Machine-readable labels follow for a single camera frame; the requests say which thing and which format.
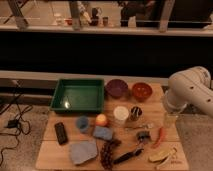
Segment white cup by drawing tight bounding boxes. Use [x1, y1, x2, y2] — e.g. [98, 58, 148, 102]
[113, 106, 129, 125]

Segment blue cup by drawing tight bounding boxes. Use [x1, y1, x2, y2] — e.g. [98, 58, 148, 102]
[76, 116, 89, 133]

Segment metal fork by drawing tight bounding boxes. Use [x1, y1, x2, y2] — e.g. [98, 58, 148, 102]
[125, 123, 154, 130]

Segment wooden board table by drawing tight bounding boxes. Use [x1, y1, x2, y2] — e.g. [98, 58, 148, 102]
[36, 83, 189, 171]

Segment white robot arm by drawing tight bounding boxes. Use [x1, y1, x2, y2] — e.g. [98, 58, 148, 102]
[162, 66, 213, 128]

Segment dark metal can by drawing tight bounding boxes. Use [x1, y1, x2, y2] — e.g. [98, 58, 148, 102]
[130, 106, 142, 121]

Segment black handled brush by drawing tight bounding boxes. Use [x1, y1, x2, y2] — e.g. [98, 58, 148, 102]
[113, 131, 151, 164]

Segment red bowl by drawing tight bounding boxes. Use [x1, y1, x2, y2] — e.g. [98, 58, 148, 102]
[132, 82, 152, 102]

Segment red yellow apple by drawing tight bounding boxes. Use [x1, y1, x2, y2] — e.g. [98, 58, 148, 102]
[95, 114, 108, 126]

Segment black remote control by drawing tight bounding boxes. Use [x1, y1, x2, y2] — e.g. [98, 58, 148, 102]
[54, 122, 68, 145]

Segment green plastic tray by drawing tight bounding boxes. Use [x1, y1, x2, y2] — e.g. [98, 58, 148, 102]
[50, 78, 104, 114]

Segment grey blue cloth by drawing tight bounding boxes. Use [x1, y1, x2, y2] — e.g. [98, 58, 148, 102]
[70, 140, 98, 165]

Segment red chili pepper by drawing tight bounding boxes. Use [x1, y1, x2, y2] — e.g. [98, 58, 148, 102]
[152, 127, 166, 148]

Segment black cables on floor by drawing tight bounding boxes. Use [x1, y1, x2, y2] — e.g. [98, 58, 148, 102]
[0, 81, 34, 167]

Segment purple bowl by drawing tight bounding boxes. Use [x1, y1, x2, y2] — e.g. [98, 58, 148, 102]
[105, 79, 128, 98]

